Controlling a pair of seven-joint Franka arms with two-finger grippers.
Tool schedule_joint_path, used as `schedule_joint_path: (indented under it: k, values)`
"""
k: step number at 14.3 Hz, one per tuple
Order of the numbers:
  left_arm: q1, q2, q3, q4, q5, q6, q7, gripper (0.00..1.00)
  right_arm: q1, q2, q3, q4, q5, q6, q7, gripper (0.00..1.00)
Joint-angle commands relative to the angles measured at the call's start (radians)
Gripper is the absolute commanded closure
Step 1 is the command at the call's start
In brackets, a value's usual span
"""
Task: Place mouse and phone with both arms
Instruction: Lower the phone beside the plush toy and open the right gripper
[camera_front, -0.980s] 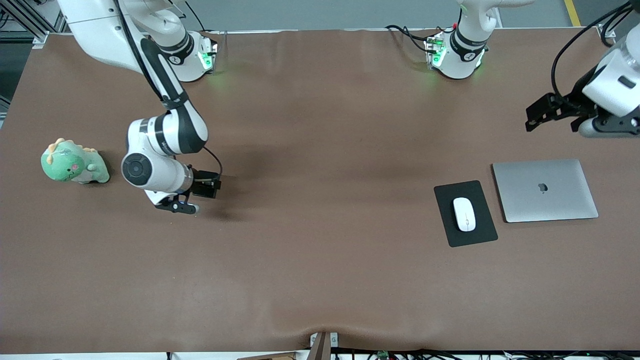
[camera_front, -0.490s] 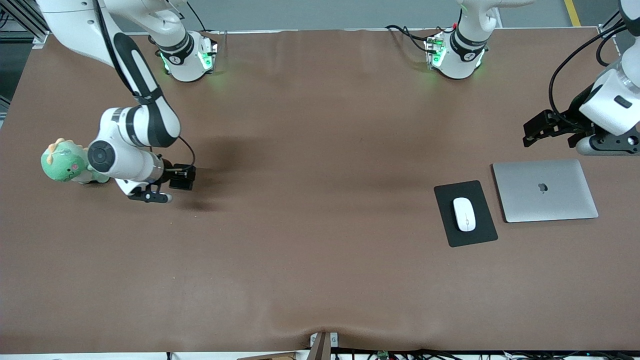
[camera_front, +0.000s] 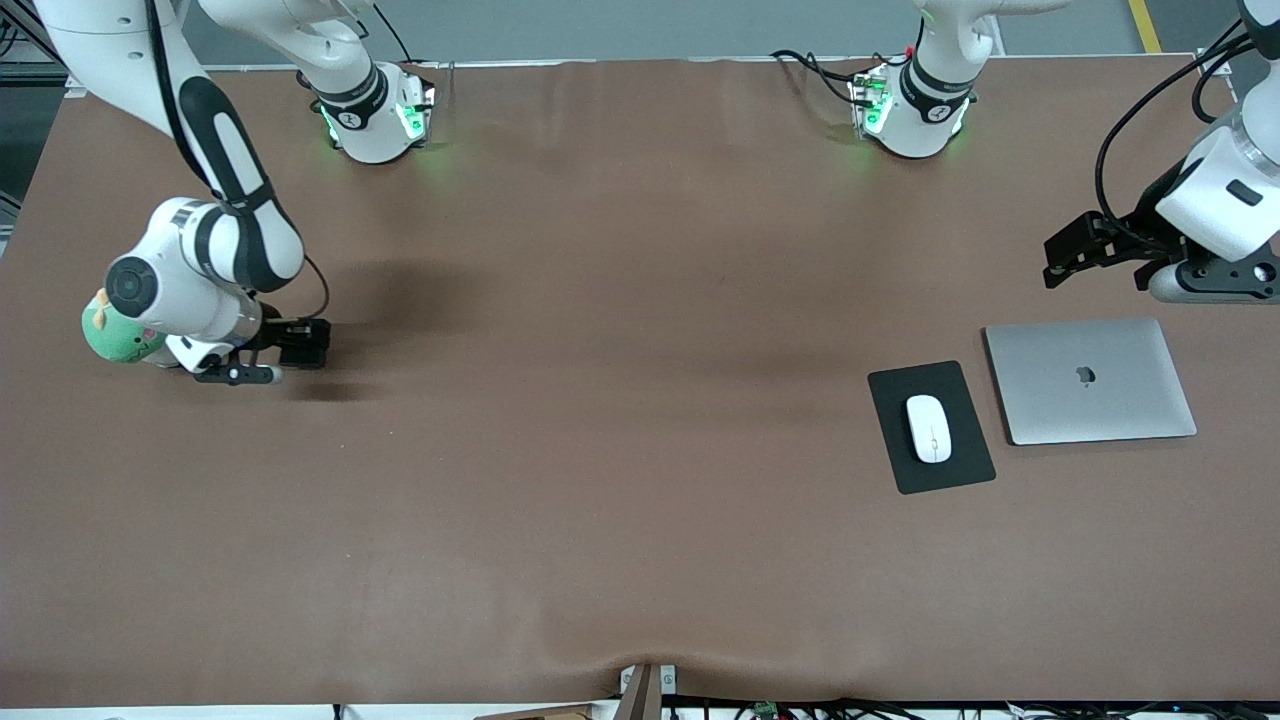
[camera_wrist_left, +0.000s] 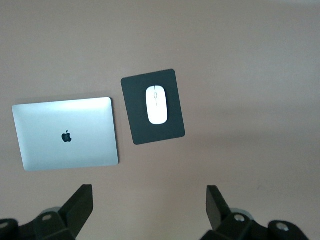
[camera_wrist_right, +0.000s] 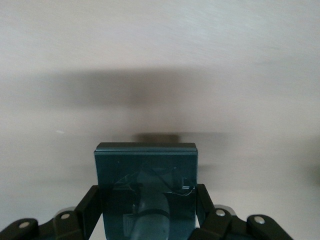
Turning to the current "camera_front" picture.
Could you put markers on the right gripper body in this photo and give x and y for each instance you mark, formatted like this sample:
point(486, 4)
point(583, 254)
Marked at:
point(274, 336)

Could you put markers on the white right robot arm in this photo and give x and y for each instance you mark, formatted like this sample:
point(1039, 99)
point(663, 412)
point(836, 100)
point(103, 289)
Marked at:
point(235, 150)

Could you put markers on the black mouse pad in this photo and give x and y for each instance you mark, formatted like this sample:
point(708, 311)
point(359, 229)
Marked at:
point(890, 400)

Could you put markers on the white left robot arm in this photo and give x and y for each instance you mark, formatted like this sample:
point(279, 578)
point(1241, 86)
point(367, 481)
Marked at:
point(920, 110)

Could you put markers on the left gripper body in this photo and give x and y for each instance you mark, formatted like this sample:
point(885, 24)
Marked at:
point(1143, 228)

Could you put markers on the white computer mouse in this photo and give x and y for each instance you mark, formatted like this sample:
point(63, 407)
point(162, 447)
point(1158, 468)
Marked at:
point(929, 428)

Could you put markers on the silver laptop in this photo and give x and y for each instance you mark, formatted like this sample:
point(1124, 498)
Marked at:
point(1130, 400)

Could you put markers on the metal table edge bracket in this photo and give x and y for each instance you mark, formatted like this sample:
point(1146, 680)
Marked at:
point(647, 690)

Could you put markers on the green dinosaur plush toy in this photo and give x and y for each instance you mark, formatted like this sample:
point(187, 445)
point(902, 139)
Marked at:
point(120, 340)

